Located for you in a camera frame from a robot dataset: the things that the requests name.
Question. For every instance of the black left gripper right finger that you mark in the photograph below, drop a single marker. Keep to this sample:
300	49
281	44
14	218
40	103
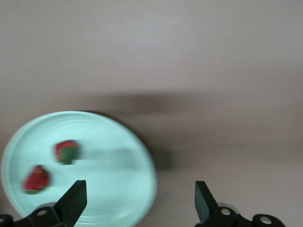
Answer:
217	217

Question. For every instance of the red strawberry green leaves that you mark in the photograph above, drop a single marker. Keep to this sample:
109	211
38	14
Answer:
35	180
67	151

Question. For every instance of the brown table cover sheet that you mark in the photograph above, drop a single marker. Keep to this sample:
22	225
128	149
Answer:
189	59

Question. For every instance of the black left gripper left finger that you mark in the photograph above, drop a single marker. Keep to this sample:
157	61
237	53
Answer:
61	212

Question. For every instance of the pale green round plate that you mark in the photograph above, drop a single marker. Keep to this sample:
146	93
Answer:
106	146

